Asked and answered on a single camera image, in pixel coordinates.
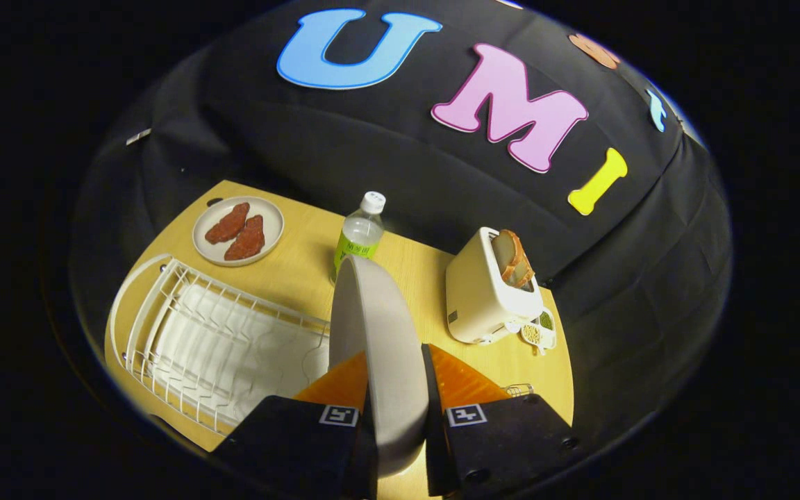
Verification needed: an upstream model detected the white divided bean dish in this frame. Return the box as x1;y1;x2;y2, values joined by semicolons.
518;306;558;355

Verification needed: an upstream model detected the small beige sausage plate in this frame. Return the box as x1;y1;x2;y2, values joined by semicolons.
192;196;285;267

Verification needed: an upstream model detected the white toaster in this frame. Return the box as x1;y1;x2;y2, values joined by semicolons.
445;226;545;345

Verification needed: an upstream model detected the green label drink bottle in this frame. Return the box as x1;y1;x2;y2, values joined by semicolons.
331;191;387;285

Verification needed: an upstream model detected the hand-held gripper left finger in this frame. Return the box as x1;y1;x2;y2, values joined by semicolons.
212;351;378;500

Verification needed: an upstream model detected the beige round plate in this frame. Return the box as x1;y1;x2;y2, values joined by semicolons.
328;254;430;477

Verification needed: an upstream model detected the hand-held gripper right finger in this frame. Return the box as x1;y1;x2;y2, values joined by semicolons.
419;343;581;498

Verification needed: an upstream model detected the toasted bread slice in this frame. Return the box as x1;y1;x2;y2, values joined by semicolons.
504;240;535;290
490;229;526;280

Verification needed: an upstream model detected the white wire dish rack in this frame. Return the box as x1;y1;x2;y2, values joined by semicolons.
108;253;331;437

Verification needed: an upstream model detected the red sausage piece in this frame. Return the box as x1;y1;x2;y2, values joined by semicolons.
205;202;251;244
224;215;266;261

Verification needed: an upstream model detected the black backdrop cloth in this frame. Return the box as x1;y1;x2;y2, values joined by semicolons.
70;0;733;445

